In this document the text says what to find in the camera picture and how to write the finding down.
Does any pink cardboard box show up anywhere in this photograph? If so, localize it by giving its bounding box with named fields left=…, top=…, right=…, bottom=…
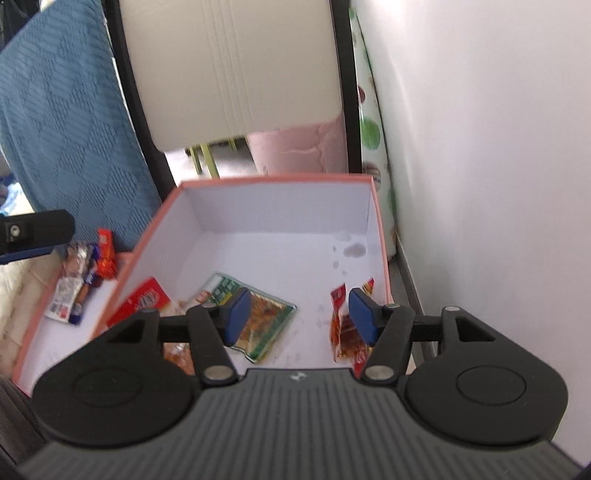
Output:
left=88, top=173, right=393, bottom=370

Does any pink cardboard box lid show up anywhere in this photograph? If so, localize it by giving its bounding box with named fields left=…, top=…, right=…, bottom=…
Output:
left=11, top=251, right=134, bottom=398

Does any green snack packet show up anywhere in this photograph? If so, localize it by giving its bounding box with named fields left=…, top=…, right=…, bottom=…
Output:
left=196, top=272, right=297, bottom=363

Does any clear red spicy snack packet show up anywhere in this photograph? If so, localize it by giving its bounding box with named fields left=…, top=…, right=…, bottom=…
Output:
left=330, top=277, right=376, bottom=376

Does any cream blanket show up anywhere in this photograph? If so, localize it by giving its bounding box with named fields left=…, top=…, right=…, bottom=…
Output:
left=0, top=263, right=61, bottom=367

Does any white bag with green dots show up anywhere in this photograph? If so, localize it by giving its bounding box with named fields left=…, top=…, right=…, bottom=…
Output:
left=348, top=9, right=398, bottom=259

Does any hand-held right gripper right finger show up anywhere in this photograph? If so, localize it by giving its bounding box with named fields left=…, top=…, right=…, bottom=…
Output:
left=348, top=288, right=502, bottom=384

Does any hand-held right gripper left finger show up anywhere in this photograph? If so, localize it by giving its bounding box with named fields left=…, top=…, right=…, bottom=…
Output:
left=95, top=287, right=252, bottom=386

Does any orange snack packet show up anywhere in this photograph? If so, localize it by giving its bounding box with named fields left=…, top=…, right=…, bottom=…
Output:
left=164, top=342, right=195, bottom=374

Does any red orange candy bar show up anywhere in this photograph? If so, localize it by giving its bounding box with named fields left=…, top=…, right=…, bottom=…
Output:
left=97, top=229, right=116, bottom=279

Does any white chair with black frame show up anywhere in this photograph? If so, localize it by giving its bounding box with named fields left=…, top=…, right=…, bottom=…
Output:
left=104, top=0, right=363, bottom=204

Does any green metal stool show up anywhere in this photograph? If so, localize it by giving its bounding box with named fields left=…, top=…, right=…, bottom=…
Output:
left=187, top=137, right=238, bottom=178

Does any blue textured cloth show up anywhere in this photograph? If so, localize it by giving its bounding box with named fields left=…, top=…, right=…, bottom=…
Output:
left=0, top=0, right=162, bottom=245

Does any clear sausage snack packet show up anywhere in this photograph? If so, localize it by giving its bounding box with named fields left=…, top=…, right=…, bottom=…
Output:
left=65, top=244, right=93, bottom=280

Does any white red blue snack packet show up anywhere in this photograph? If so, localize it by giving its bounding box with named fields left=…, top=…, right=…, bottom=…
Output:
left=45, top=277, right=86, bottom=326

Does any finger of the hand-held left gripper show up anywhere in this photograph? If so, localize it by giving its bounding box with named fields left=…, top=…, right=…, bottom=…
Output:
left=0, top=210, right=75, bottom=265

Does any purple candy wrapper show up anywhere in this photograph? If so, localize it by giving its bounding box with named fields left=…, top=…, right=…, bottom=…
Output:
left=88, top=244, right=103, bottom=289

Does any pink quilted blanket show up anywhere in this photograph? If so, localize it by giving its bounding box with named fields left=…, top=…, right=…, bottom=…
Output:
left=247, top=113, right=349, bottom=176

